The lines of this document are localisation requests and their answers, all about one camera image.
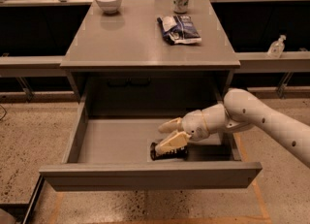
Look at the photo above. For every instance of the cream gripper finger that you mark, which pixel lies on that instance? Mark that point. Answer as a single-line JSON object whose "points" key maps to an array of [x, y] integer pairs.
{"points": [[175, 140], [170, 126]]}

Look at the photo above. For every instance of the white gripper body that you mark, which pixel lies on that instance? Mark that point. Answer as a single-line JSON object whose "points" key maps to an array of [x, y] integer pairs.
{"points": [[193, 124]]}

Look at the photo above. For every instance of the dark rxbar chocolate bar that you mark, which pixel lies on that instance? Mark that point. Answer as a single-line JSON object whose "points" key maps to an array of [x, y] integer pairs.
{"points": [[177, 153]]}

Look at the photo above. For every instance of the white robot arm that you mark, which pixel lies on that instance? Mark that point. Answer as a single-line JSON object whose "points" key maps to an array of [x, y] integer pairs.
{"points": [[239, 111]]}

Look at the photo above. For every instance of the open grey top drawer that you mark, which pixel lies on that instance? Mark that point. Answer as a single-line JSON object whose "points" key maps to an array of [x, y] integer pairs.
{"points": [[110, 150]]}

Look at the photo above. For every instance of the grey cabinet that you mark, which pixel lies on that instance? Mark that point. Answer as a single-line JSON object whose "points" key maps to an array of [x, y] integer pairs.
{"points": [[132, 70]]}

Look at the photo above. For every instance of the blue chip bag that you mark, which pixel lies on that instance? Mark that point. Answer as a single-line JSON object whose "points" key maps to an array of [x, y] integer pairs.
{"points": [[179, 30]]}

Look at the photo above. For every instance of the clear sanitizer bottle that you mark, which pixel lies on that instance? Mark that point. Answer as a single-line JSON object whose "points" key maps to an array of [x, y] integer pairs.
{"points": [[276, 48]]}

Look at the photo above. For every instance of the white ceramic bowl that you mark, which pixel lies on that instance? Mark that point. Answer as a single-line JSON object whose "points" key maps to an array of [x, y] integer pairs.
{"points": [[109, 6]]}

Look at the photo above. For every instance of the grey side shelf rail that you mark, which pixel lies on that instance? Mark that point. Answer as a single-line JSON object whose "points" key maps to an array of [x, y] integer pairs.
{"points": [[249, 62]]}

